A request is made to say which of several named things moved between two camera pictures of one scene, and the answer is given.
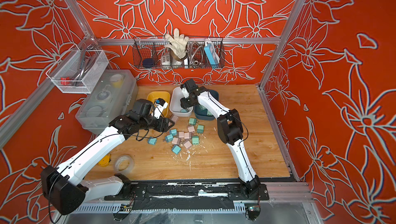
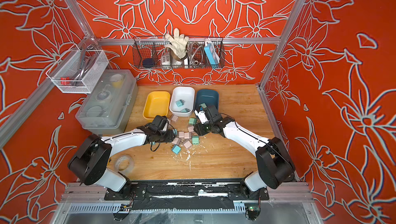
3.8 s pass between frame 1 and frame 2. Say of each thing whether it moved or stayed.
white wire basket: stayed
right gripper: moved
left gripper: moved
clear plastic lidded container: stayed
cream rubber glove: stayed
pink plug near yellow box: stayed
